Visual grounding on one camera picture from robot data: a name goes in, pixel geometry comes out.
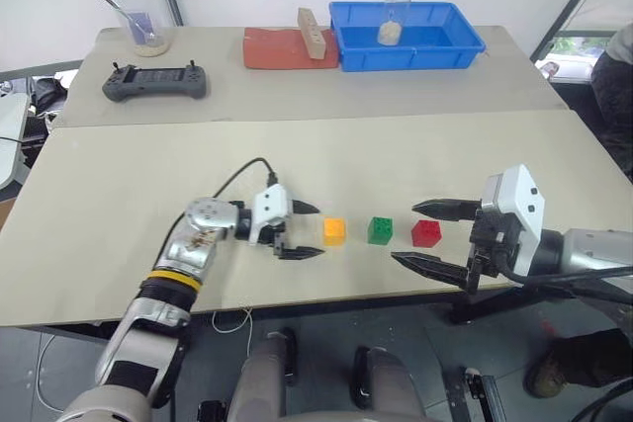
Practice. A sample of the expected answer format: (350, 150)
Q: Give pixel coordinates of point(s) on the wooden block with holes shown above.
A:
(312, 39)

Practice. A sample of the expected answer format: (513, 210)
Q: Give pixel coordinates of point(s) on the grey handheld controller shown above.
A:
(155, 82)

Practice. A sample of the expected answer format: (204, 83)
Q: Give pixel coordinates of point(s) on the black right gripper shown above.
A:
(492, 239)

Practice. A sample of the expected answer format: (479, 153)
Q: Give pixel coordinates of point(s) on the blue plastic bin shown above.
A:
(435, 46)

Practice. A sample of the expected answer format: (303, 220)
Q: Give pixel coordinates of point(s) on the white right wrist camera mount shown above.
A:
(519, 194)

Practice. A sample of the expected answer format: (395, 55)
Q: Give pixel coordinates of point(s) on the yellow cube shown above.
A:
(334, 233)

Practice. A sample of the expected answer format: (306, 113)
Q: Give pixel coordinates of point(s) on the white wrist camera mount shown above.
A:
(269, 207)
(519, 194)

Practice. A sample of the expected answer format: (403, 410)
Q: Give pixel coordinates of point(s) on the beige round dish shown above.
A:
(151, 50)

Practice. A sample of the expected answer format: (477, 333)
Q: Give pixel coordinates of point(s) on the red folded cloth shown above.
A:
(277, 49)

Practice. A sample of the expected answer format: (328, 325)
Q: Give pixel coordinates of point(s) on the black table frame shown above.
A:
(475, 306)

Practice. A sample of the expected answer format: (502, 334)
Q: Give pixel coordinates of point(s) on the clear glass beaker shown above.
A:
(143, 26)

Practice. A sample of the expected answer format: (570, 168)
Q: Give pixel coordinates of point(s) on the grey black rounded shape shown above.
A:
(388, 385)
(264, 382)

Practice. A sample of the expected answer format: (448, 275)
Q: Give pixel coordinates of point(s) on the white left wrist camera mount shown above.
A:
(269, 207)

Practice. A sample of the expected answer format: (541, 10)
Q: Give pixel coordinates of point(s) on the red cube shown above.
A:
(425, 234)

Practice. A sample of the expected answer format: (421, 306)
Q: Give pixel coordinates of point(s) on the tall clear glass cylinder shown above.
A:
(390, 31)

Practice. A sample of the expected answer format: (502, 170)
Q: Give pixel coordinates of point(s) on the green cube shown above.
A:
(380, 231)

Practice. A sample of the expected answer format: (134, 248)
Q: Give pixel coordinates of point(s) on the person in dark clothes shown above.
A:
(613, 96)

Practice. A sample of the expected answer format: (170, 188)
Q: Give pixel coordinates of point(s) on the brown shoe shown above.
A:
(546, 372)

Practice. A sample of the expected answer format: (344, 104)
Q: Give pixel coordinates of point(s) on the black metal rail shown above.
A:
(482, 395)

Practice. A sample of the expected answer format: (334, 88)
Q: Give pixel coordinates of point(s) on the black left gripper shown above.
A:
(279, 239)

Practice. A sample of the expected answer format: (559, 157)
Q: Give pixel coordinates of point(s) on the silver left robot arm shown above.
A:
(195, 244)

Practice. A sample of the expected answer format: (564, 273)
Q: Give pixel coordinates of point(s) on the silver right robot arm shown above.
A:
(588, 249)

